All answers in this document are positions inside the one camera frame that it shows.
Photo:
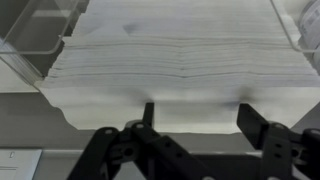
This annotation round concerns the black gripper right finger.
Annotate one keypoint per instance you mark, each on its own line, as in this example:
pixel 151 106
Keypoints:
pixel 251 123

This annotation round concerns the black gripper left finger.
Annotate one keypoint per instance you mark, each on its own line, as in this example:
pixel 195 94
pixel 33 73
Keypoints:
pixel 150 113

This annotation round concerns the white tissue pile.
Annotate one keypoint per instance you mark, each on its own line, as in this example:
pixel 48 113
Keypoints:
pixel 183 50

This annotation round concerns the clear acrylic tissue holder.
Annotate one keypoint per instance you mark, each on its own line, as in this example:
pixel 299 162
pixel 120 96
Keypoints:
pixel 16 60

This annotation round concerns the white paper sheet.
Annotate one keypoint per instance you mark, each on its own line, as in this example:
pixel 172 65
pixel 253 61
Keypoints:
pixel 20 165

